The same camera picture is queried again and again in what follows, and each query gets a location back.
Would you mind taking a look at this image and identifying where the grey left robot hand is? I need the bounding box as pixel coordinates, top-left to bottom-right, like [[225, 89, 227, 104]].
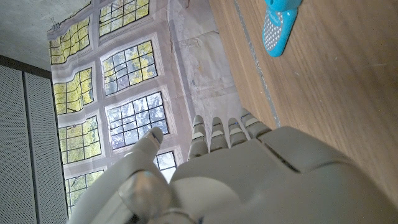
[[67, 108, 398, 224]]

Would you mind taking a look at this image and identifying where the blue toy phone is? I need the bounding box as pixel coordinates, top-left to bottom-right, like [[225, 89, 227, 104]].
[[262, 0, 304, 58]]

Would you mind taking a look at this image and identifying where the printed window backdrop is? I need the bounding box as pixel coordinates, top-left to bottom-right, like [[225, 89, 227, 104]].
[[46, 0, 280, 217]]

